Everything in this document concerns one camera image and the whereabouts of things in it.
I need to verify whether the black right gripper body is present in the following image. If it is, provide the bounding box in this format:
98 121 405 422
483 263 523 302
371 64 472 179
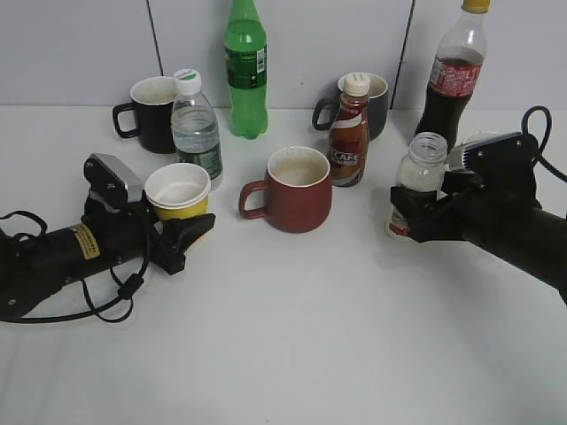
456 136 543 239

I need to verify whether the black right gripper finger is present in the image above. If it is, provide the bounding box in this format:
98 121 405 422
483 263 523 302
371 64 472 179
441 171 483 195
390 186 464 243

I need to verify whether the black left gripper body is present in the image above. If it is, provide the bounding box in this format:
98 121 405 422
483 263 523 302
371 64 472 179
82 198 158 270

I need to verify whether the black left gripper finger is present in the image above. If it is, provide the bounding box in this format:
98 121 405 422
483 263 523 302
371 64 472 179
152 213 216 274
140 190 159 221

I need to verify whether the yellow paper cup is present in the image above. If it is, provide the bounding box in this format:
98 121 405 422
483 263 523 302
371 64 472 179
144 163 212 221

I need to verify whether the milk bottle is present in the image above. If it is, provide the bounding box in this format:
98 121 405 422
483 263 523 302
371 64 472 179
384 131 448 241

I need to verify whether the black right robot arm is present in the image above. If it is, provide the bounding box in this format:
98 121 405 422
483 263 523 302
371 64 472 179
390 132 566 297

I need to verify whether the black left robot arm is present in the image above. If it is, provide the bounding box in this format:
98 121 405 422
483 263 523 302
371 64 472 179
1 197 215 324

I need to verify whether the white ceramic mug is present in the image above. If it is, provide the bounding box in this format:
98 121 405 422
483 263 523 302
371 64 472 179
460 131 503 146

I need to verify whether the clear water bottle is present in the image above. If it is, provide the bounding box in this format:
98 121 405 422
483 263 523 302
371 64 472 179
170 69 223 191

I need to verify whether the cola bottle yellow cap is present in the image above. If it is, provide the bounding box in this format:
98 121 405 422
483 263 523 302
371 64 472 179
416 0 491 150

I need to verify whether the brown coffee bottle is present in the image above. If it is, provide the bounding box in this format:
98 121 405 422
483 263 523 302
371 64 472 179
328 72 370 187

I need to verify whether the black mug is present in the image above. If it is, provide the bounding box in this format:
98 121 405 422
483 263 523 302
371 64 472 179
112 76 176 154

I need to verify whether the dark grey mug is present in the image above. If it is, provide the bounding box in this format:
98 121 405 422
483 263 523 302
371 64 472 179
312 72 389 141

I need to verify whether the red ceramic mug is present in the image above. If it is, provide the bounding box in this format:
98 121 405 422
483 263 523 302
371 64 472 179
238 146 332 233

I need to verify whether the green soda bottle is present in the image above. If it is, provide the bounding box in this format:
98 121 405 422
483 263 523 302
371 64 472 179
224 0 268 140

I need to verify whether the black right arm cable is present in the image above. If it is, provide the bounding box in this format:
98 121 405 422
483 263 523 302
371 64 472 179
521 104 567 185

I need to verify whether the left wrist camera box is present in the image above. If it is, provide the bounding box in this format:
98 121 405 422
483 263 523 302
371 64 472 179
83 153 143 213

